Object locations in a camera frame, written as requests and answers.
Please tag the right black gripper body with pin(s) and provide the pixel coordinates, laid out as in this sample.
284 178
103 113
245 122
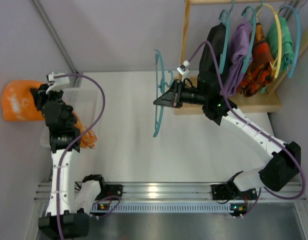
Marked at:
177 94

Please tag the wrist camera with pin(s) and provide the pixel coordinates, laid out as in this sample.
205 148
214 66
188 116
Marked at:
183 69
57 82

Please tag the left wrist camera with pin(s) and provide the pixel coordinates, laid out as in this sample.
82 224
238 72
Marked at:
57 82

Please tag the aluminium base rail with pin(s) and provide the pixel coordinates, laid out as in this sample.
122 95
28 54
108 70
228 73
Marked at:
170 191

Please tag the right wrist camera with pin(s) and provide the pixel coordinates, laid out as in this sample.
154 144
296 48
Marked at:
183 69

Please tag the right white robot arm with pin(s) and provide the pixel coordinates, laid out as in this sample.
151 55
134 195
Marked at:
281 160

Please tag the green trousers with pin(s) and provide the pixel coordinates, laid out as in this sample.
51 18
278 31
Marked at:
275 52

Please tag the white plastic basket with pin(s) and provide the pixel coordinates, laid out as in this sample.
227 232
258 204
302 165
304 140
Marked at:
87 104

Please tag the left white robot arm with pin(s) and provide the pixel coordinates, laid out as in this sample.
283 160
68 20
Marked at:
67 213

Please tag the orange red patterned trousers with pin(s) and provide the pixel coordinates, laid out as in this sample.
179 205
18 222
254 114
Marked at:
259 65

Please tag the teal hanger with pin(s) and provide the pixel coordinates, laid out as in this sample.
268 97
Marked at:
224 18
162 83
253 22

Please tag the purple trousers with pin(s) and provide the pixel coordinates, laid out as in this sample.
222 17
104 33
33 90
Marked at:
238 48

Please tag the wooden clothes rack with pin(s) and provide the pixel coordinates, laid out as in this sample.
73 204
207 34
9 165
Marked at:
261 102

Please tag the grey slotted cable duct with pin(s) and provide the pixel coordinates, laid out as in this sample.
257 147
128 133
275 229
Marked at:
133 207

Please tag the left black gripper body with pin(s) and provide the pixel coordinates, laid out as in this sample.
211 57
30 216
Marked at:
40 93

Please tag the yellow hanger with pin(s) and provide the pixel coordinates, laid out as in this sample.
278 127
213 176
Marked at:
278 59

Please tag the blue hanger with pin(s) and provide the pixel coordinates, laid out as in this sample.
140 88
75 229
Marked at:
296 42

